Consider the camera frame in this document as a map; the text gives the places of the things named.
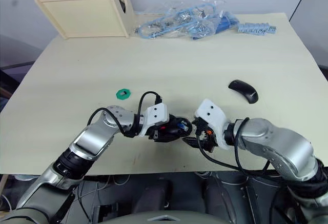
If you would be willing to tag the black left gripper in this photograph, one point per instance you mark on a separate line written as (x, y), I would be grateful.
(153, 134)

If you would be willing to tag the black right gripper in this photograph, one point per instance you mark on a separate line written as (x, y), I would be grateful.
(208, 139)

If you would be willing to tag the black mouse base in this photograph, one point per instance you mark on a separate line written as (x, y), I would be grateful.
(176, 130)

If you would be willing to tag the blue battery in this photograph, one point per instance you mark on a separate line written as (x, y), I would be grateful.
(182, 125)

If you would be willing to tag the small usb receiver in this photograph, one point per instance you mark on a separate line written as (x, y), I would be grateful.
(123, 93)

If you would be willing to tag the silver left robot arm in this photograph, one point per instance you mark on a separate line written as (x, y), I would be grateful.
(87, 137)

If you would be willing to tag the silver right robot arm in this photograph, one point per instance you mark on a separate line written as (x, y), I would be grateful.
(282, 147)

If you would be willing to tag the green round receiver holder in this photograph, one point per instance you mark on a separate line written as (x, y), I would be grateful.
(128, 94)

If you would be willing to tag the dark rounded housing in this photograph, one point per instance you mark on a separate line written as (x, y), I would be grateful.
(220, 193)
(153, 193)

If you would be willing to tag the grey robot torso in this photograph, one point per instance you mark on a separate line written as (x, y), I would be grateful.
(166, 219)

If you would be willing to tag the clear bag of blue parts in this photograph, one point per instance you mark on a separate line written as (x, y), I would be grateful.
(179, 21)

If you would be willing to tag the dark blue part bundle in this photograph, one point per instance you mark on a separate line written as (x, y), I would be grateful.
(225, 22)

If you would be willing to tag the light blue connector strip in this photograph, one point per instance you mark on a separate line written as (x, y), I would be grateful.
(256, 28)

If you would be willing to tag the large pale wooden rack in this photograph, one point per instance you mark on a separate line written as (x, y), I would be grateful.
(82, 16)

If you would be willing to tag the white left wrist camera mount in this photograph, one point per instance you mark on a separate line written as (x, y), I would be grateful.
(156, 113)

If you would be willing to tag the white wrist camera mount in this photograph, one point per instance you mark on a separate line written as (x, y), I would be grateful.
(156, 113)
(210, 113)

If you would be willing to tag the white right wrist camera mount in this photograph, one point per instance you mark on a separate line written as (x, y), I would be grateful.
(210, 113)

